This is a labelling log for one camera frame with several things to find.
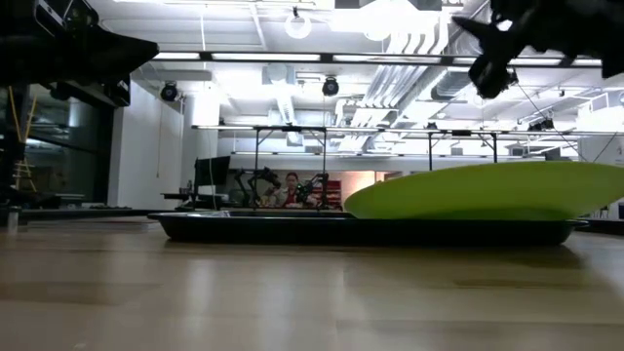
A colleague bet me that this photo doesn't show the person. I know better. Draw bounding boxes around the person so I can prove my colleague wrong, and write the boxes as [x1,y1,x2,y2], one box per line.
[269,171,318,211]

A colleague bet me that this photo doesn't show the yellow ladder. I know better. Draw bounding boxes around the yellow ladder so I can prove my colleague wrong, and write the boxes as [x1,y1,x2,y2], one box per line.
[7,86,39,194]

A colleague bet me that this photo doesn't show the lime green plate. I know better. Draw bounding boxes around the lime green plate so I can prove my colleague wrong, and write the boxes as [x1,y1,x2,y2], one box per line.
[343,161,624,222]

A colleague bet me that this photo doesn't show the white ring ceiling light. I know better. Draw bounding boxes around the white ring ceiling light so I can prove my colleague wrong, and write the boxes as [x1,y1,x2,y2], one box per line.
[284,13,314,41]

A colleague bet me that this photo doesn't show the black aluminium rig frame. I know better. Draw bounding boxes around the black aluminium rig frame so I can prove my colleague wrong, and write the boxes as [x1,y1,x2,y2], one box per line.
[0,207,165,221]

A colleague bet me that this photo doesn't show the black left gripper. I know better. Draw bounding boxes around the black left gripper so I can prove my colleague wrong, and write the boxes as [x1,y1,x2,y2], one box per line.
[0,21,160,106]

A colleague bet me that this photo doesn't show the overhead LED light bar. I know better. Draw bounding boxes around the overhead LED light bar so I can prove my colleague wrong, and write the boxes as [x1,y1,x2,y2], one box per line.
[150,50,604,68]

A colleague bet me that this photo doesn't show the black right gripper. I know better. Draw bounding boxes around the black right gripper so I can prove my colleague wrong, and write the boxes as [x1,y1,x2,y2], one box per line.
[450,0,592,100]

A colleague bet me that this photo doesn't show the black computer monitor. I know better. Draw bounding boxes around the black computer monitor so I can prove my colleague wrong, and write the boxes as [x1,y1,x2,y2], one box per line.
[193,155,232,188]

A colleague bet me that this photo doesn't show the black background table frame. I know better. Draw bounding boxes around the black background table frame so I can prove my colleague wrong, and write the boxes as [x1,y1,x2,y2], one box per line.
[426,128,499,173]
[252,125,329,212]

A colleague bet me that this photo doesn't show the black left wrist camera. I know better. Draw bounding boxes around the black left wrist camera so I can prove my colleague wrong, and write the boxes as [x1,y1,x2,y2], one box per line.
[32,0,101,30]

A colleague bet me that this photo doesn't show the red drawer cabinet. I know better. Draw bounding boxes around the red drawer cabinet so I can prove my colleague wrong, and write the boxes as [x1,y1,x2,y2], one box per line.
[323,179,343,212]

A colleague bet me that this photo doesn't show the dark green plastic tray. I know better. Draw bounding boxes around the dark green plastic tray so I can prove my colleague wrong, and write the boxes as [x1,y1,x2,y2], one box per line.
[147,210,589,248]

